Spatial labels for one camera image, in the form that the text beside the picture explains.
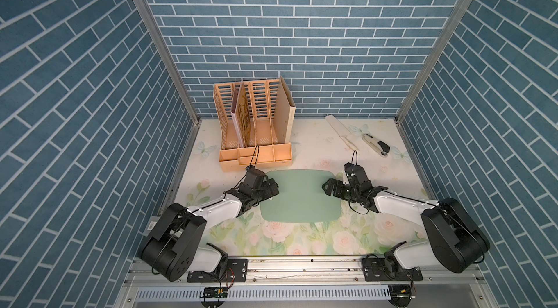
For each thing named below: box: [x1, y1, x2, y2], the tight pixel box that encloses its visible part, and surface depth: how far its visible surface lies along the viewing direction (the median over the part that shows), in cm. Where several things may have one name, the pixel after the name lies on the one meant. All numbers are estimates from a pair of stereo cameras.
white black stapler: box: [361, 132, 391, 158], surface depth 108 cm
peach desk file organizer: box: [213, 76, 296, 173], surface depth 101 cm
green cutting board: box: [260, 169, 343, 224], surface depth 93 cm
